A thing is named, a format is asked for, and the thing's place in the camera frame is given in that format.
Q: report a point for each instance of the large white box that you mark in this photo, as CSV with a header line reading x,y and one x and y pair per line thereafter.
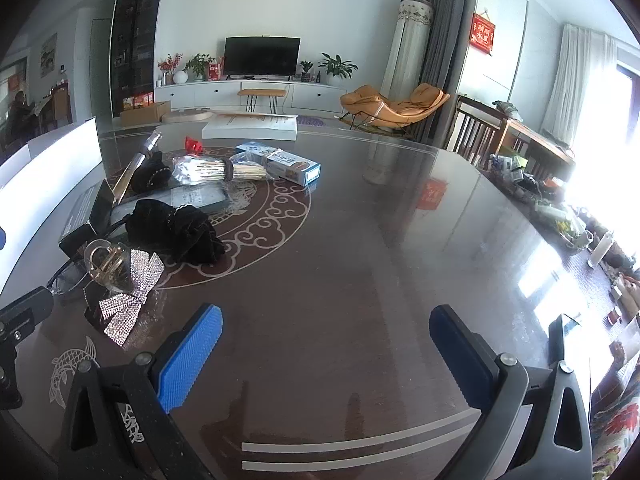
x,y
50,185

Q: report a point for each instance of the red foil packet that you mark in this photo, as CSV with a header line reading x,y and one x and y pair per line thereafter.
x,y
192,145

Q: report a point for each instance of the white curtain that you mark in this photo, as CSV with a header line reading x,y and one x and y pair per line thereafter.
x,y
575,85

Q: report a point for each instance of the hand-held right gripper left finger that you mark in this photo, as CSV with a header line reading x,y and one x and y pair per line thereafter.
x,y
192,355

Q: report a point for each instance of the blue and white box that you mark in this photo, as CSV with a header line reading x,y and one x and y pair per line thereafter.
x,y
295,167

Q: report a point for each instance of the leafy potted plant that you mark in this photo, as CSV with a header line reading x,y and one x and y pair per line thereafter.
x,y
199,66

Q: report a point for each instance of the silver rhinestone bow clip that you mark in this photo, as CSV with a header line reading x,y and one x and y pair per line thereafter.
x,y
125,270

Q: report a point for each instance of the black eyeglasses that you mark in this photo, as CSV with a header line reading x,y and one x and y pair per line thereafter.
x,y
56,281

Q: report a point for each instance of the white tv cabinet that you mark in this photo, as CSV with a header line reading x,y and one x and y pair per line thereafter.
x,y
220,92

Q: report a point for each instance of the wooden side table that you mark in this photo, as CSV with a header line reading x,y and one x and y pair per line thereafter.
x,y
530,135

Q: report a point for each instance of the large potted plant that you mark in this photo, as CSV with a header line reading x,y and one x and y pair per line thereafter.
x,y
337,67

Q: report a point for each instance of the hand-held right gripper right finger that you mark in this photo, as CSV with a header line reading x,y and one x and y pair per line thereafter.
x,y
457,355

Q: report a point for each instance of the red flowers in white vase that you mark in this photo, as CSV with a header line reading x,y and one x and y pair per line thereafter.
x,y
179,77

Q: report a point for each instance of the framed wall picture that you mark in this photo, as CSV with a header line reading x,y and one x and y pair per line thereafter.
x,y
48,55

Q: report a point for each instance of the small potted plant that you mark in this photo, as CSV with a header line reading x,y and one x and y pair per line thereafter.
x,y
305,72

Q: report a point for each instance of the white bottle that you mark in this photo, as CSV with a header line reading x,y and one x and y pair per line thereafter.
x,y
600,250

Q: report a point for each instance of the black television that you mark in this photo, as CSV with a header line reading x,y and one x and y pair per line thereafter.
x,y
260,57

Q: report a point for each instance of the grey curtain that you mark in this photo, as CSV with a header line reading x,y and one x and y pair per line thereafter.
x,y
445,35

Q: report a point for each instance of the large black velvet pouch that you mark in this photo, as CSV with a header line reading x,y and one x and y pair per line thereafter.
x,y
170,230

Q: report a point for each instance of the purple round mat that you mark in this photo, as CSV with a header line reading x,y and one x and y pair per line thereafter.
x,y
311,121

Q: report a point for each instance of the orange lounge chair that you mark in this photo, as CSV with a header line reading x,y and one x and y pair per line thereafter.
x,y
400,107

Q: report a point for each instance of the flat white box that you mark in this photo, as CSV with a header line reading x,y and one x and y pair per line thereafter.
x,y
250,130

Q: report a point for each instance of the red wall hanging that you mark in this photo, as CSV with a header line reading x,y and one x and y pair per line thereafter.
x,y
481,35

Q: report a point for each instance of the phone case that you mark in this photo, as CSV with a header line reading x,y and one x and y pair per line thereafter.
x,y
200,197

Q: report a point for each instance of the red gift box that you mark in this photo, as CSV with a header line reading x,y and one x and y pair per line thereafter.
x,y
215,70

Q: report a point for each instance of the cotton swabs pack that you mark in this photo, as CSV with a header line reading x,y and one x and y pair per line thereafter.
x,y
210,169

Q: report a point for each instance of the covered standing air conditioner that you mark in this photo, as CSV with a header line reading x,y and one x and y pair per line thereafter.
x,y
407,50

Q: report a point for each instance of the cardboard box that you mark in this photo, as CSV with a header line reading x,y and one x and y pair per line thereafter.
x,y
145,116

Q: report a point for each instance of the brown dining chair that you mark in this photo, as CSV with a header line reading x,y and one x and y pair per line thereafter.
x,y
61,105

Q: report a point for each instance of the small black velvet pouch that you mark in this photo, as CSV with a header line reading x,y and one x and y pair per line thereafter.
x,y
150,177

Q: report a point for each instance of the small black box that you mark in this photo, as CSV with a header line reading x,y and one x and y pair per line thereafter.
x,y
95,210

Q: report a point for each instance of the dark wooden chair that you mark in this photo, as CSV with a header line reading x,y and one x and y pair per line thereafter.
x,y
470,130

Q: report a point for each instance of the floral cloth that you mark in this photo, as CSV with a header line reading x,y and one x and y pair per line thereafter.
x,y
617,425

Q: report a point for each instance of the dark display cabinet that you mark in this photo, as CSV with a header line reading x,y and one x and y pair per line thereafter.
x,y
135,35

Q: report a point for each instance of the wooden bench stool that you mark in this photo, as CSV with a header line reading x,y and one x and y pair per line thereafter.
x,y
260,92

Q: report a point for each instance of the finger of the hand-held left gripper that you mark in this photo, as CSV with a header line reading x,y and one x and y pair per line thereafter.
x,y
25,305

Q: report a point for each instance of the beige oval tray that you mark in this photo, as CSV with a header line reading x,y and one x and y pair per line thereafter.
x,y
185,116

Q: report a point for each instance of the orange snack boxes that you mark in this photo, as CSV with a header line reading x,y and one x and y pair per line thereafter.
x,y
137,101

